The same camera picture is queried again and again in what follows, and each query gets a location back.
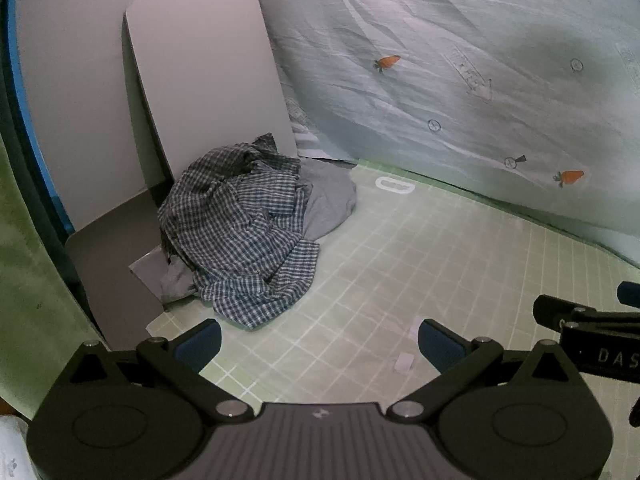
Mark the grey garment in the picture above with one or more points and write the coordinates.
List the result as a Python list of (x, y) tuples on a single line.
[(325, 200)]

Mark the dark grey board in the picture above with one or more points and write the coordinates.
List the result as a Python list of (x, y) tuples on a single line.
[(115, 270)]

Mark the white printed cloth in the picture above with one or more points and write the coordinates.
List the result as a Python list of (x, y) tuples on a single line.
[(10, 445)]

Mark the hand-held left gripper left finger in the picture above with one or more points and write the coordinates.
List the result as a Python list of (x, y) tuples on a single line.
[(200, 346)]

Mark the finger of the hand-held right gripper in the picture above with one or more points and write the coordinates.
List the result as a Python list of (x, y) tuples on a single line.
[(630, 292), (552, 311)]

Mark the pale carrot print quilt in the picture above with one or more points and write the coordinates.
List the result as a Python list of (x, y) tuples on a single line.
[(450, 35)]

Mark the white rounded board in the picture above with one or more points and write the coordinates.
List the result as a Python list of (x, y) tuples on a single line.
[(200, 85)]

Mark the white flat board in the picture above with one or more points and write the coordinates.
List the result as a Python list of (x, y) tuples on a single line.
[(75, 85)]

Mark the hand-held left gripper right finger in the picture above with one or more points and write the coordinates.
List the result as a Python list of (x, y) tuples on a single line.
[(440, 346)]

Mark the blue white plaid shirt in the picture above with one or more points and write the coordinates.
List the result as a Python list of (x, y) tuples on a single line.
[(240, 230)]

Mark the white tape piece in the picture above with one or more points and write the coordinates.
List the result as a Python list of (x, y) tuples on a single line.
[(415, 329), (405, 363)]

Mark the light grey flat panel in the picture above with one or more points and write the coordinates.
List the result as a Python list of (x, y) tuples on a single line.
[(147, 275)]

